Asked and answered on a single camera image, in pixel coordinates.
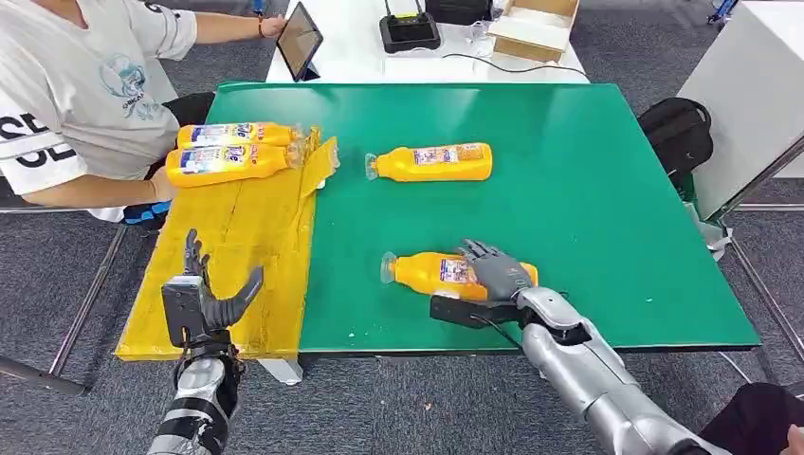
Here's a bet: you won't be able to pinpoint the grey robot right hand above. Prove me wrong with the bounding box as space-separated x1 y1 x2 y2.
457 238 535 302

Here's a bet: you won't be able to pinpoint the person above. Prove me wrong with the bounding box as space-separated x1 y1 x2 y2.
697 383 804 455
0 0 199 222

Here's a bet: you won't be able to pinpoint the black box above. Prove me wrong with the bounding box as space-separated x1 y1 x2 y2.
425 0 494 27

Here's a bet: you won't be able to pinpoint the metal floor frame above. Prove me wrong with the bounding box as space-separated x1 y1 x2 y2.
0 223 130 398

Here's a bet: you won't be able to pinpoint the white cabinet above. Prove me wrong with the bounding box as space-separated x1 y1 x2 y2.
677 0 804 222

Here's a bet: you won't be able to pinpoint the black router with antennas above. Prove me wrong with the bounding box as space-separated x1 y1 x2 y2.
379 0 442 55

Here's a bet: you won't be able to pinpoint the green table mat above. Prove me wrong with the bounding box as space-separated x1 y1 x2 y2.
206 82 761 355

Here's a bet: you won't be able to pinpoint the black backpack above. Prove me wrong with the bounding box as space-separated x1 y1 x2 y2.
636 97 715 190

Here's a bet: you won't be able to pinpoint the open cardboard box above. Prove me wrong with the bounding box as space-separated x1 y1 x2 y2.
486 0 579 64

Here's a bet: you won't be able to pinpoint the orange drink bottle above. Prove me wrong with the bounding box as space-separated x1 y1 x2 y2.
176 122 304 151
379 250 539 301
164 140 308 189
364 142 494 183

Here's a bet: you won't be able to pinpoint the white table leg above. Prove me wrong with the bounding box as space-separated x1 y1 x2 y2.
259 357 304 386

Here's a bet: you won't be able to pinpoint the black cable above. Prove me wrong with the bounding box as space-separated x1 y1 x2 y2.
441 52 590 79

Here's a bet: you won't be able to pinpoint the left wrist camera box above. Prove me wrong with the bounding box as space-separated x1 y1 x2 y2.
161 276 206 349

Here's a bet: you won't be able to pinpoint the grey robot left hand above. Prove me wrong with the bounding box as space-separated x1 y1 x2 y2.
182 228 265 334

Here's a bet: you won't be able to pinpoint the black tablet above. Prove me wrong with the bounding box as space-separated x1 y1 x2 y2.
276 1 324 82

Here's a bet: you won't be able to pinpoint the white table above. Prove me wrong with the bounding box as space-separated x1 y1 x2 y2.
265 0 591 84

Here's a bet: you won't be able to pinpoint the yellow sheet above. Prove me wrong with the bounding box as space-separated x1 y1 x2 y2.
115 125 340 363

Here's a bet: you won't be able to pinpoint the person's right hand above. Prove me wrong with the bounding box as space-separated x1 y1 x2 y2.
149 166 180 204

